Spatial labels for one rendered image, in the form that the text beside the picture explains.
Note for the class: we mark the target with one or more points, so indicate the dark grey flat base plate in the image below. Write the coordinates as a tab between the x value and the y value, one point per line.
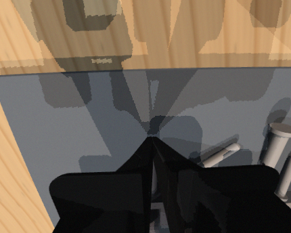
94	121

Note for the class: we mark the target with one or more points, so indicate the dark grey metal clevis fork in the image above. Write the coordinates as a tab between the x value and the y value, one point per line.
156	201

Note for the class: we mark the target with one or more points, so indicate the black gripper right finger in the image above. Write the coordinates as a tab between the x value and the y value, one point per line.
181	187

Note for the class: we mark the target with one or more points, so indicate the dark grey flat bar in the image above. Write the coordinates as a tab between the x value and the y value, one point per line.
154	226

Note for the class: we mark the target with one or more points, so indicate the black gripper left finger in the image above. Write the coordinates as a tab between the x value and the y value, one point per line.
127	188

